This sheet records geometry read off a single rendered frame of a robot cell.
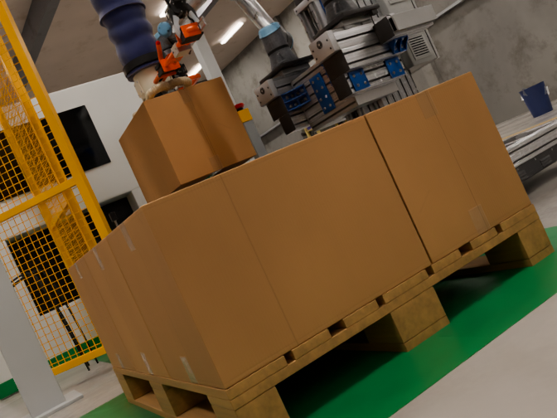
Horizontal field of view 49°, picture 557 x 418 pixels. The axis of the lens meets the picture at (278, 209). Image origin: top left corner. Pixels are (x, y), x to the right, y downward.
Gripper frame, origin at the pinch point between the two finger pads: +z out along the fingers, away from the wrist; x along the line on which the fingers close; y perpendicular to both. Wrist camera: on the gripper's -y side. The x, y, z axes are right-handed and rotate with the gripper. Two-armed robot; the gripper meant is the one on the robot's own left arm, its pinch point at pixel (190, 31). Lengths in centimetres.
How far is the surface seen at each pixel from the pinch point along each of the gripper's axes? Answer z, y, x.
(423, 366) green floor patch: 122, -115, 40
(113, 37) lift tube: -28, 58, 10
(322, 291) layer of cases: 100, -103, 48
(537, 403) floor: 122, -150, 48
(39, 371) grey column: 102, 91, 100
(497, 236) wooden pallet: 110, -102, -6
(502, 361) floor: 122, -133, 36
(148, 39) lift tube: -20, 50, -3
